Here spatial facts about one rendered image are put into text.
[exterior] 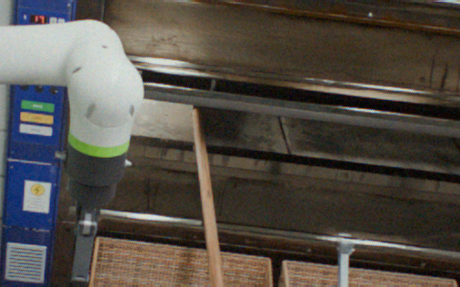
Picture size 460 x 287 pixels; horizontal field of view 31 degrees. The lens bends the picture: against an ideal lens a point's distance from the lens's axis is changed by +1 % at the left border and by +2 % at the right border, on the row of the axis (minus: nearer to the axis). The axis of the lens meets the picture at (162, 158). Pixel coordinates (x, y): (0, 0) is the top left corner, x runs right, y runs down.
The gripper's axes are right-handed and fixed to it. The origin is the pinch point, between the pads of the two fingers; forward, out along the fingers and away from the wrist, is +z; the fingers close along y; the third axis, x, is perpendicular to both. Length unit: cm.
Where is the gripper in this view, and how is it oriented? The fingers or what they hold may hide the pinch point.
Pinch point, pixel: (77, 276)
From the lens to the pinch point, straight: 140.1
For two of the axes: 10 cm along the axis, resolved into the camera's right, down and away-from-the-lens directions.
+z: -1.7, 8.6, 4.9
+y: 0.2, 5.0, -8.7
